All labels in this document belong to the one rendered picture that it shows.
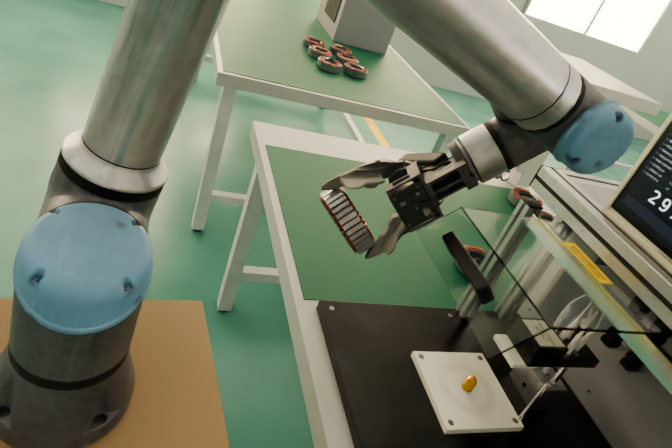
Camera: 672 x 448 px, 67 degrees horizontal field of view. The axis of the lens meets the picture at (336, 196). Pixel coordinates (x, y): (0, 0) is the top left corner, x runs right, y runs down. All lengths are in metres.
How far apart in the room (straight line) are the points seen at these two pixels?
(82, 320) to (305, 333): 0.49
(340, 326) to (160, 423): 0.37
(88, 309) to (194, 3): 0.29
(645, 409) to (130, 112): 0.89
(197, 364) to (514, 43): 0.55
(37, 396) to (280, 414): 1.21
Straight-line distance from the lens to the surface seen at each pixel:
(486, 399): 0.95
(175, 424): 0.69
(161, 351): 0.74
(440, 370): 0.94
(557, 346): 0.91
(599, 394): 1.08
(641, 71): 7.42
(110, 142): 0.58
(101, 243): 0.53
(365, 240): 0.75
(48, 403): 0.61
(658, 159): 0.87
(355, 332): 0.93
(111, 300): 0.51
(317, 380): 0.87
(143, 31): 0.53
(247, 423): 1.71
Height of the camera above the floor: 1.39
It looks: 29 degrees down
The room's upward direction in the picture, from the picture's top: 21 degrees clockwise
